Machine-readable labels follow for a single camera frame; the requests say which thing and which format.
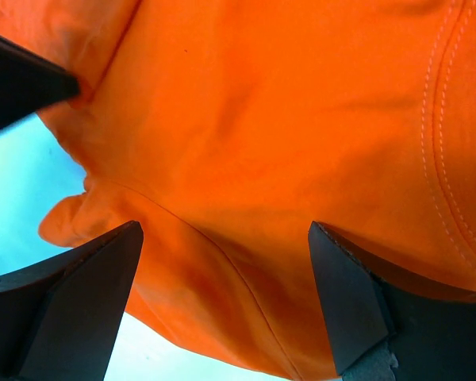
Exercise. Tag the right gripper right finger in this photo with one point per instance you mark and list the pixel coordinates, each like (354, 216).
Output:
(387, 323)

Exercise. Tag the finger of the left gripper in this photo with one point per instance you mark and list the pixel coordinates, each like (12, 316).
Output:
(29, 83)

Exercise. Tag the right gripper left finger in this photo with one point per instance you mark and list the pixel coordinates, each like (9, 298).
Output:
(59, 318)

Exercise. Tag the orange t shirt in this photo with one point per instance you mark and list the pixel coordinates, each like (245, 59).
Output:
(226, 128)

